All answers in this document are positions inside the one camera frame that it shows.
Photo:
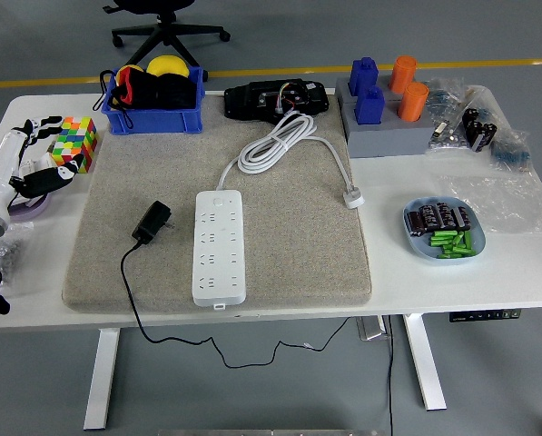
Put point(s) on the clear bag of screws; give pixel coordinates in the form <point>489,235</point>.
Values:
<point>14,254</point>

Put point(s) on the colourful puzzle cube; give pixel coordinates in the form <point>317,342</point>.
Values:
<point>80,136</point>

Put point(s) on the black pouch with red lining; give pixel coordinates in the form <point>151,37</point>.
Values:
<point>136,91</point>

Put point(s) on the small yellow ball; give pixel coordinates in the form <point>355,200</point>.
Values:
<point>132,69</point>

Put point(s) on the blue plastic bin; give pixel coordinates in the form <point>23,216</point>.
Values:
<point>161,120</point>

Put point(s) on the black fabric bundle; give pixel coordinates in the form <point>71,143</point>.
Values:
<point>177,93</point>

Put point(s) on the large yellow ball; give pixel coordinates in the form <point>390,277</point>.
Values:
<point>168,66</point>

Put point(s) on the black office chair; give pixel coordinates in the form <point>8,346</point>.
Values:
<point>168,32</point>

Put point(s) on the white table leg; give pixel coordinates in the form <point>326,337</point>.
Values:
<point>101,377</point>
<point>425,363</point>

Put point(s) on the grey-brown mat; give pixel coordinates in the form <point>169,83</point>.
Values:
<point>298,250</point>

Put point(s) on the small grey block holder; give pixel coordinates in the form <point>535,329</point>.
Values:
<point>343,88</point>

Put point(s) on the blue plastic block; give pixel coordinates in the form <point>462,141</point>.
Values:
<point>370,106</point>
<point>363,75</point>

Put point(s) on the large grey block holder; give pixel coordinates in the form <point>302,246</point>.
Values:
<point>388,138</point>

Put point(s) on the metal box under table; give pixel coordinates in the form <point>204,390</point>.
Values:
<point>371,328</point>

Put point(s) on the orange plastic cylinder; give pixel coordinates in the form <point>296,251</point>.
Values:
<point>413,102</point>
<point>403,72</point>

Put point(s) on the light blue plate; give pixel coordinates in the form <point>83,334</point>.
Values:
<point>418,245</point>

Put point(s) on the green battery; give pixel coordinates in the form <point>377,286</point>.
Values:
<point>442,242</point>
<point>443,235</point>
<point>454,249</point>
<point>454,255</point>
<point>468,240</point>

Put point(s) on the clear bag of metal parts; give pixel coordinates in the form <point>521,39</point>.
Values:
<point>447,136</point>

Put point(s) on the clear bag of small parts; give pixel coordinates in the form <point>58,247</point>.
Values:
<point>445,97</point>

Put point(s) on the clear bag of black capacitors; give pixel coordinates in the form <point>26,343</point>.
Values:
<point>479,129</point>

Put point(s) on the empty clear plastic bag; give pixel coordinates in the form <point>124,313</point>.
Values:
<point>502,204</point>

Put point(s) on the black desk control panel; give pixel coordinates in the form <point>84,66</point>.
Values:
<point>484,316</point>

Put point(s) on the clear bag of blue resistors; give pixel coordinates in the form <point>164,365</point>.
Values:
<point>511,152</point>

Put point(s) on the white wall socket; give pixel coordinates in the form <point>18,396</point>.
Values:
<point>34,203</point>

